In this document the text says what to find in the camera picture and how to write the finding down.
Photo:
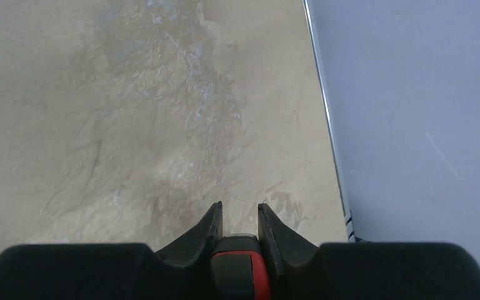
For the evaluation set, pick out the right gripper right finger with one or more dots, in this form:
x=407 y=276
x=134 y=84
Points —
x=298 y=269

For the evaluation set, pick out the red utility knife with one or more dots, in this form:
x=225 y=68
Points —
x=238 y=270

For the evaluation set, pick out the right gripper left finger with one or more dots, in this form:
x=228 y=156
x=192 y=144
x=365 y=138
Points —
x=114 y=270

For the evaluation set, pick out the aluminium frame rail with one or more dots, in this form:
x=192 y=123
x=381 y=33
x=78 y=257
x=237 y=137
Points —
x=322 y=72

